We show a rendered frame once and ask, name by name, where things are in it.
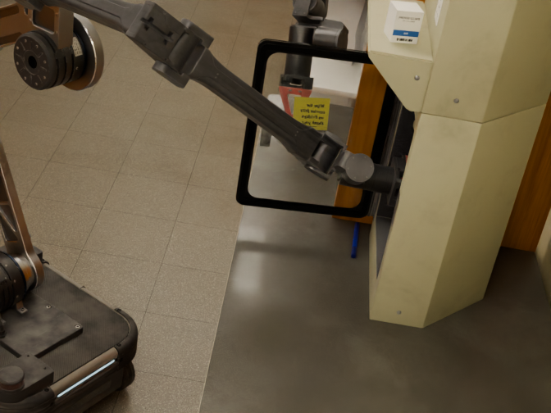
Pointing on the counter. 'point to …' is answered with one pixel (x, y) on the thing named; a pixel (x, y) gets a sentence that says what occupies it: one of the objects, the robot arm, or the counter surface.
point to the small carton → (403, 22)
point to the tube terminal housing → (463, 158)
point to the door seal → (254, 126)
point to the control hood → (400, 56)
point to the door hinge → (386, 152)
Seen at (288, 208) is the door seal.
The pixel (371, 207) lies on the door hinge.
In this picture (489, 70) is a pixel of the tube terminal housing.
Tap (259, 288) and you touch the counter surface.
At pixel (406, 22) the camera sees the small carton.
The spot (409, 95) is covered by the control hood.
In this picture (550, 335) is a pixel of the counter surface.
